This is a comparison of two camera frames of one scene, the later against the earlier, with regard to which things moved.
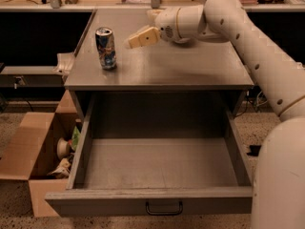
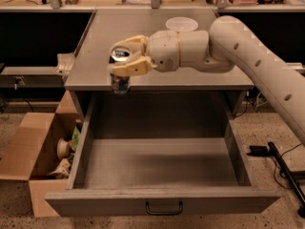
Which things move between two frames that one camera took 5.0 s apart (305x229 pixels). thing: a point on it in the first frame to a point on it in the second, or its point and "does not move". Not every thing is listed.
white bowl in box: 63,148 does not move
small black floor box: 254,150 does not move
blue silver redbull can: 106,46 to 120,85
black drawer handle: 164,212 does not move
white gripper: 167,25 to 163,50
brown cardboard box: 29,152 does not move
